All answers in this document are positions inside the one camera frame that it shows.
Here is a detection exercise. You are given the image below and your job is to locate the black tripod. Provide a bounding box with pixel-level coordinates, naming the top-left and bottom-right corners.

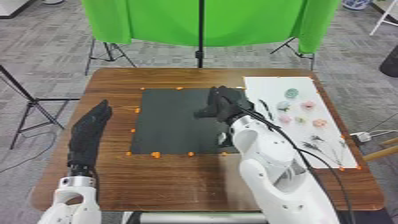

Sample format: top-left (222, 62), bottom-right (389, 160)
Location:
top-left (268, 36), bottom-right (318, 71)
top-left (83, 38), bottom-right (138, 77)
top-left (0, 64), bottom-right (81, 150)

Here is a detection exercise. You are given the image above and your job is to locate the black stand pole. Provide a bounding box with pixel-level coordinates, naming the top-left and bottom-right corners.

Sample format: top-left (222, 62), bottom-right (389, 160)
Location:
top-left (195, 0), bottom-right (206, 69)

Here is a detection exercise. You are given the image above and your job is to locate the black cable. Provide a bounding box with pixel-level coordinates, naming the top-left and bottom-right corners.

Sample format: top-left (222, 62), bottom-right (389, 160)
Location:
top-left (232, 99), bottom-right (357, 224)

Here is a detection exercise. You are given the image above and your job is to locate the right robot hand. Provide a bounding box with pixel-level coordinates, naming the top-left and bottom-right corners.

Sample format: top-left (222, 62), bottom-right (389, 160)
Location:
top-left (191, 85), bottom-right (257, 123)

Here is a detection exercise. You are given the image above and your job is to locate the white power adapter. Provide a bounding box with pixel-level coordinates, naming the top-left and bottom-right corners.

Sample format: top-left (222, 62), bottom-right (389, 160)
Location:
top-left (349, 131), bottom-right (373, 142)

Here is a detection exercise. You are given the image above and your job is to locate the dark mat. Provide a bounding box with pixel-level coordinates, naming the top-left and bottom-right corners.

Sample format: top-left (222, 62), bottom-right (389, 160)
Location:
top-left (127, 87), bottom-right (248, 156)

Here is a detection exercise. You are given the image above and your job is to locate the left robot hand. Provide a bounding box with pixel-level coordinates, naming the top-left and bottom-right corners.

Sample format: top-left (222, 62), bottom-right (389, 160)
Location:
top-left (65, 99), bottom-right (115, 167)

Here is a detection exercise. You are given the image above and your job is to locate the white sheet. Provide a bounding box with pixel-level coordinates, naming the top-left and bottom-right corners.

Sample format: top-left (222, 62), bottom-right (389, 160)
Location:
top-left (241, 76), bottom-right (362, 170)

